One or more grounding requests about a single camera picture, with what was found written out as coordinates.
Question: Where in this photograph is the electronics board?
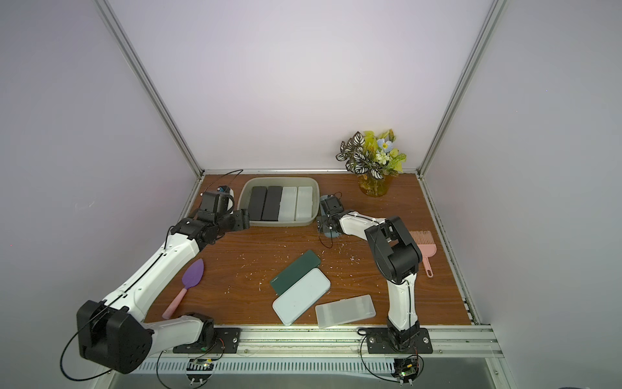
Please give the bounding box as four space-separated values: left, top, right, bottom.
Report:
186 358 215 388
392 357 424 386

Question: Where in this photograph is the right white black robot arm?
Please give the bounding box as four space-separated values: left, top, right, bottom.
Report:
318 195 423 352

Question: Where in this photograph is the teal blue pencil case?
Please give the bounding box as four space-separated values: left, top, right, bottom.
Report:
316 195 340 238

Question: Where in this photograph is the right electronics board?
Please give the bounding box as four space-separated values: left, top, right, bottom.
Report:
392 357 424 386

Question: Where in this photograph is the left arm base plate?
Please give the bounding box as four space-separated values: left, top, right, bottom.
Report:
173 327 241 354

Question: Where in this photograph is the translucent white pencil case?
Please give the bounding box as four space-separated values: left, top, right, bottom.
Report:
295 186 314 221
278 186 297 222
315 295 376 328

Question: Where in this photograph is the grey-green plastic storage box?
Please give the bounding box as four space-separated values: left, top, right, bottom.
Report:
238 176 320 227

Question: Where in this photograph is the left electronics board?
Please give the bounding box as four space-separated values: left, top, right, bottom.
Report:
186 358 215 388

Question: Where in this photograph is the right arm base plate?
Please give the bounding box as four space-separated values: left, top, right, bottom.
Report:
360 327 433 354

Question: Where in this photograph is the aluminium front rail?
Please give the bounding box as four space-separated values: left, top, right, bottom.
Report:
171 325 503 358

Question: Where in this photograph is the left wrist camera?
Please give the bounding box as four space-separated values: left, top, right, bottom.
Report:
217 186 234 196

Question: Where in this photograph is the translucent white pencil case front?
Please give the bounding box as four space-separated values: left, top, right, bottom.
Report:
315 295 376 328

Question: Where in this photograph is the dark grey pencil case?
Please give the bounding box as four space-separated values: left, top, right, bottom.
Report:
248 186 267 221
261 186 283 222

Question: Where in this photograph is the pink comb brush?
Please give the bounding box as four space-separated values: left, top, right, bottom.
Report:
410 230 437 278

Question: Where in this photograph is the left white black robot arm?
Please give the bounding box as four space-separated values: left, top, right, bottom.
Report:
76 186 249 374

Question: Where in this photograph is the dark green pencil case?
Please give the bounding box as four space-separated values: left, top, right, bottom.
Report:
271 250 321 296

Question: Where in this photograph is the flower plant in glass vase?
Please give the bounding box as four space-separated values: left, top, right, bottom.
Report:
335 129 407 198

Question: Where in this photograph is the purple pink spatula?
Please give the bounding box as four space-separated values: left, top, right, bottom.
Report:
162 259 205 320

